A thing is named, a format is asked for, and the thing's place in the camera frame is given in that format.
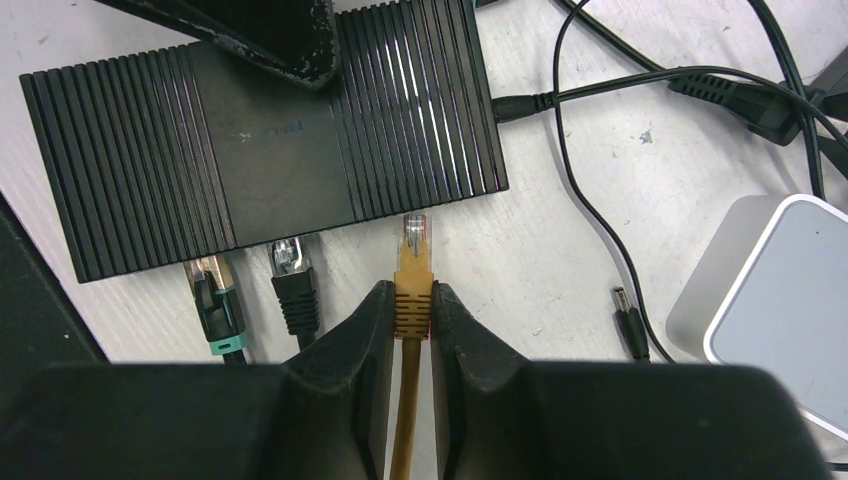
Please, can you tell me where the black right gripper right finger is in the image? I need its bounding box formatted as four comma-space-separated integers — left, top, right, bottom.
431, 283, 831, 479

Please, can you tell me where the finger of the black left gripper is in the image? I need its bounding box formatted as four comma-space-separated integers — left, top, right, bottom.
102, 0, 340, 91

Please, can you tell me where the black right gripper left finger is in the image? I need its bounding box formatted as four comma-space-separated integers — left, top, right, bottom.
1, 281, 395, 479

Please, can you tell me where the short black patch cable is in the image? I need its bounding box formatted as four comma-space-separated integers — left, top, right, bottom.
266, 235, 323, 352

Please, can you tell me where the black ethernet cable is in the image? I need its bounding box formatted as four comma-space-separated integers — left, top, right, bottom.
184, 254, 252, 366

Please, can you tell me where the orange ethernet cable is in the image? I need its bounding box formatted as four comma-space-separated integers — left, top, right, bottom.
387, 211, 435, 480

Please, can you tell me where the black ribbed network switch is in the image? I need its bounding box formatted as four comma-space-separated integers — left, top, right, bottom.
19, 1, 508, 283

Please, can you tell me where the white square network box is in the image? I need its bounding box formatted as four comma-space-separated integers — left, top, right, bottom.
665, 194, 847, 439

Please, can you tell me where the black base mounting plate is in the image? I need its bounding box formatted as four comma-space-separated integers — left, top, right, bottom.
1, 198, 108, 400

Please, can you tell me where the black power brick adapter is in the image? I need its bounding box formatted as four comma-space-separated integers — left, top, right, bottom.
812, 48, 847, 178

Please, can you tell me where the thin black brick output cable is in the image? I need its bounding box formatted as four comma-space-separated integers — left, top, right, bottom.
551, 0, 677, 364

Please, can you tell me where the black two-prong power cord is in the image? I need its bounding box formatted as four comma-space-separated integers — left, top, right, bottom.
556, 0, 829, 147

